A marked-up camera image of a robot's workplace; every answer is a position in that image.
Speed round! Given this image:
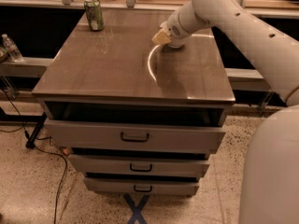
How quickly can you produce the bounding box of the black table leg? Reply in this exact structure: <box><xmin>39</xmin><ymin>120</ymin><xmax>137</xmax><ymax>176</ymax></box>
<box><xmin>25</xmin><ymin>113</ymin><xmax>47</xmax><ymax>149</ymax></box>

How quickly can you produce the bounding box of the middle grey drawer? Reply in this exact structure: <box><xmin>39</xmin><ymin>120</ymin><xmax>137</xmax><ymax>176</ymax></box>
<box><xmin>69</xmin><ymin>154</ymin><xmax>209</xmax><ymax>178</ymax></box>

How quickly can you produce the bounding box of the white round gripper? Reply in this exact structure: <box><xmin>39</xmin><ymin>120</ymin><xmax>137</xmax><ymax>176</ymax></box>
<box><xmin>152</xmin><ymin>10</ymin><xmax>191</xmax><ymax>46</ymax></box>

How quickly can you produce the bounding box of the black floor cable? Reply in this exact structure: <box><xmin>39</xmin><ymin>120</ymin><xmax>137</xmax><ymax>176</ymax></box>
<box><xmin>0</xmin><ymin>87</ymin><xmax>69</xmax><ymax>224</ymax></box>

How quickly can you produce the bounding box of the white bowl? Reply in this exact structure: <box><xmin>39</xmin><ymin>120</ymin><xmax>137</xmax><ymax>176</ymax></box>
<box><xmin>159</xmin><ymin>21</ymin><xmax>189</xmax><ymax>48</ymax></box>

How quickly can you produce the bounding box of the grey drawer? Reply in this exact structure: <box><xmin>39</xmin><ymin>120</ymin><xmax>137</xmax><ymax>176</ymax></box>
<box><xmin>83</xmin><ymin>177</ymin><xmax>199</xmax><ymax>196</ymax></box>
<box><xmin>69</xmin><ymin>154</ymin><xmax>209</xmax><ymax>178</ymax></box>
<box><xmin>45</xmin><ymin>119</ymin><xmax>225</xmax><ymax>153</ymax></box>

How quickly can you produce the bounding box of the grey drawer cabinet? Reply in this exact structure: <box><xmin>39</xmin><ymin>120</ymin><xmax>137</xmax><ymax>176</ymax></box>
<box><xmin>34</xmin><ymin>9</ymin><xmax>235</xmax><ymax>183</ymax></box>

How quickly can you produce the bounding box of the bottom grey drawer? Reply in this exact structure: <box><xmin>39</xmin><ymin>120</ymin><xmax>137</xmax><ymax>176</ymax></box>
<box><xmin>83</xmin><ymin>177</ymin><xmax>199</xmax><ymax>196</ymax></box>

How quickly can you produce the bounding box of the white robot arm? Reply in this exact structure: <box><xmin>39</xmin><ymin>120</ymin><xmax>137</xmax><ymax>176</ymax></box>
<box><xmin>152</xmin><ymin>0</ymin><xmax>299</xmax><ymax>224</ymax></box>

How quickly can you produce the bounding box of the clear plastic water bottle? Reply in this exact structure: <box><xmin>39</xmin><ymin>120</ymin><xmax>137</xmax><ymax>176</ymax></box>
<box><xmin>2</xmin><ymin>34</ymin><xmax>23</xmax><ymax>63</ymax></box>

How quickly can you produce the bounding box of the green soda can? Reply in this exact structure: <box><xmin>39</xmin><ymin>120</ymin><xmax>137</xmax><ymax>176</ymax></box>
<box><xmin>84</xmin><ymin>0</ymin><xmax>104</xmax><ymax>31</ymax></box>

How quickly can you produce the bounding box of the blue tape cross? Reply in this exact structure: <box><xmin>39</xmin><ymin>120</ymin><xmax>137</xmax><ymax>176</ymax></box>
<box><xmin>123</xmin><ymin>194</ymin><xmax>150</xmax><ymax>224</ymax></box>

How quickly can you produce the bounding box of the top grey drawer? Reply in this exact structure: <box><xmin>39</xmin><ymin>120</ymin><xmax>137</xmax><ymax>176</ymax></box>
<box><xmin>45</xmin><ymin>119</ymin><xmax>225</xmax><ymax>153</ymax></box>

